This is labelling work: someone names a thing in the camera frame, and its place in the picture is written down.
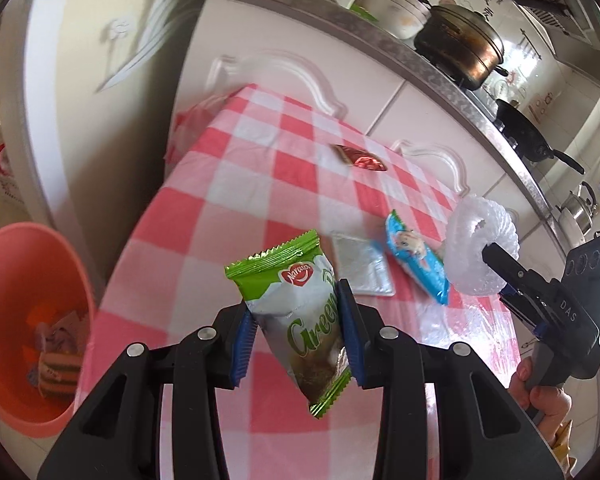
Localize white foam fruit net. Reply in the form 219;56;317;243
443;195;519;297

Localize blue wet wipes pack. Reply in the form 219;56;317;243
385;209;450;306

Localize silver foil pouch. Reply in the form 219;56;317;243
332;233;396;297

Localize red candy wrapper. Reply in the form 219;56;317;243
332;144;388;172

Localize green snack packet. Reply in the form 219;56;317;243
225;230;351;418

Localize yellow-green scouring sponge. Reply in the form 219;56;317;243
38;352;83;398

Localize blue white knotted cloth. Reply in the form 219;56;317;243
34;311;90;356

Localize pink plastic trash basin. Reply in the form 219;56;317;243
0;222;96;439

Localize white lower kitchen cabinets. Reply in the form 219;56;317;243
173;0;566;278

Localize person's right hand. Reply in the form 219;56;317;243
507;358;571;445

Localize steel kettle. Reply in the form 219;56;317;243
559;181;600;235

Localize black frying pan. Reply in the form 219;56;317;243
495;99;585;174

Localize bronze steamer pot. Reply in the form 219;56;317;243
414;4;509;91

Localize red white checkered tablecloth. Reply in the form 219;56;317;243
74;82;537;480

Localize stack of white bowls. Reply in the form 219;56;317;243
361;0;432;41

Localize white basket with bags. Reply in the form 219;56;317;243
0;143;24;208

